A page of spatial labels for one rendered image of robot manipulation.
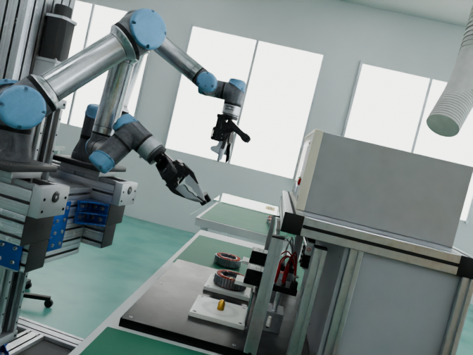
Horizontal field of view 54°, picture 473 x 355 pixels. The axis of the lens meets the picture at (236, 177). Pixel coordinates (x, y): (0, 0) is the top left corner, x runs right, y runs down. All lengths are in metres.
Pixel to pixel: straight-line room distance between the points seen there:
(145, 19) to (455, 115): 1.57
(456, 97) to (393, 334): 1.58
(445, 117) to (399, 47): 3.92
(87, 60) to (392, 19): 5.28
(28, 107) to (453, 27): 5.74
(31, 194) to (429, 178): 1.07
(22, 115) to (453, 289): 1.15
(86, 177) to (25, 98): 0.64
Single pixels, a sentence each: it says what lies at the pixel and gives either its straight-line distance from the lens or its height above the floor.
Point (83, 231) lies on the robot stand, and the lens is 1.94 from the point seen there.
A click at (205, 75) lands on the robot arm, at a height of 1.47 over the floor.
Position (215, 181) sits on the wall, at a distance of 6.05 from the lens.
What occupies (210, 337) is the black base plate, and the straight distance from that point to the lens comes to 1.19.
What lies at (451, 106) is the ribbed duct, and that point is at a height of 1.66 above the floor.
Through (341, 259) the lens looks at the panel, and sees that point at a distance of 1.10.
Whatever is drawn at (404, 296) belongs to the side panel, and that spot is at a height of 0.99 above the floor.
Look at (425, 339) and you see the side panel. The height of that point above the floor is 0.91.
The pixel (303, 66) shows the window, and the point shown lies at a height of 2.41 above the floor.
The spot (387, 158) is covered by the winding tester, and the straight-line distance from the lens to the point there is 1.19.
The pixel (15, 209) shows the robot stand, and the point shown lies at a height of 0.91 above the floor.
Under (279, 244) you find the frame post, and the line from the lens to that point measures 1.08.
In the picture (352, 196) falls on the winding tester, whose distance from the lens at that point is 1.18.
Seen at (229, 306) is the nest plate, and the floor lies 0.78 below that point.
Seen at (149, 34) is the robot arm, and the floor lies 1.49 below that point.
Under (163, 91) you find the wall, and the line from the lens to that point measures 6.23.
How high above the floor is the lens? 1.23
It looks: 4 degrees down
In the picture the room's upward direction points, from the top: 13 degrees clockwise
